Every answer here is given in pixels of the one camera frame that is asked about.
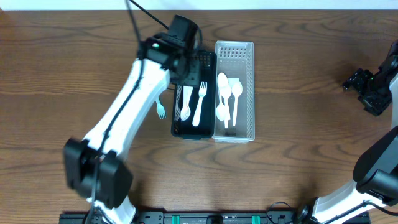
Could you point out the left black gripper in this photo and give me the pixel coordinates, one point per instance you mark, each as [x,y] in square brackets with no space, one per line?
[193,76]

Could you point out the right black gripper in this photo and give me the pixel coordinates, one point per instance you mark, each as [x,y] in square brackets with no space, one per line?
[359,81]

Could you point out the white fork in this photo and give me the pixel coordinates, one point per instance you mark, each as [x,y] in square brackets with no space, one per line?
[185,111]
[201,93]

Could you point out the white spoon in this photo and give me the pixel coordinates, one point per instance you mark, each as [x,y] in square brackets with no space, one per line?
[237,90]
[226,93]

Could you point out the mint green fork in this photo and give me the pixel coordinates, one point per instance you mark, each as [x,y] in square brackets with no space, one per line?
[160,109]

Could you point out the white spoon crossed under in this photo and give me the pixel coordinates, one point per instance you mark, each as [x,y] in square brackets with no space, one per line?
[220,109]

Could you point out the white spoon crossed top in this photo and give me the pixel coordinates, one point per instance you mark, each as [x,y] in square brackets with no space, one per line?
[222,80]

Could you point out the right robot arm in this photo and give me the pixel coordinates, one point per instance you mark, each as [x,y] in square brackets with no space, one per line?
[374,182]

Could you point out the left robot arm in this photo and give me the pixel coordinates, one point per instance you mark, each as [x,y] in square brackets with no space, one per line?
[94,166]

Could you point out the clear plastic basket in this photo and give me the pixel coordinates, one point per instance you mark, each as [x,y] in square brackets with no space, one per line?
[236,60]

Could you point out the black plastic basket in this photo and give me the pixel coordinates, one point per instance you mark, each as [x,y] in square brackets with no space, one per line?
[205,129]

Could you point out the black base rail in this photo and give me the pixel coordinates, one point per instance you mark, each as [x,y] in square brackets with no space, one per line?
[278,216]

